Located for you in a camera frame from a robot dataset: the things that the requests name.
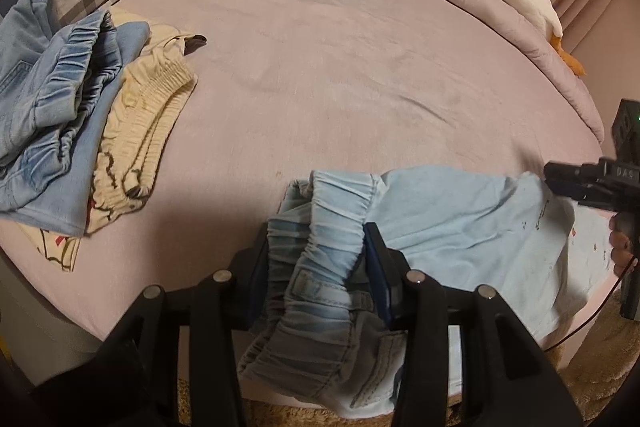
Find printed cream cloth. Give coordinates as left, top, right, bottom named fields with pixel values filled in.
left=20, top=197, right=96, bottom=273

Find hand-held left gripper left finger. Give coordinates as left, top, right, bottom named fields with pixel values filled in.
left=75, top=233, right=273, bottom=427

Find person's right hand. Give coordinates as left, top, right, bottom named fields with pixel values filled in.
left=609, top=227, right=638, bottom=277

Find pink bed sheet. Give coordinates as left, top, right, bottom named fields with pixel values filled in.
left=0, top=0, right=618, bottom=408

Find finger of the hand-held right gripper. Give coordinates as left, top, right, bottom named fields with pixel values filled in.
left=544, top=160, right=603, bottom=204

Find plain blue folded garment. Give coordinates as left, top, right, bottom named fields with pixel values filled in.
left=0, top=21, right=152, bottom=238

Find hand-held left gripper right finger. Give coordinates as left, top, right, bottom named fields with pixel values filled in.
left=362, top=222, right=583, bottom=427

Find grey bed base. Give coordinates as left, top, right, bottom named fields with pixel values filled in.
left=0, top=252, right=108, bottom=390

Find thin red cable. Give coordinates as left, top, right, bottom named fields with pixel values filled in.
left=544, top=257, right=640, bottom=352

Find light blue pants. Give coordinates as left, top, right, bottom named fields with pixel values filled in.
left=237, top=164, right=588, bottom=420

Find blue denim pants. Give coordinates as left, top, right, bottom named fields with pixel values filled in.
left=0, top=0, right=123, bottom=212

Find cream elastic-waist pants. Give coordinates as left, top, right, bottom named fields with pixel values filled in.
left=87, top=23, right=208, bottom=235

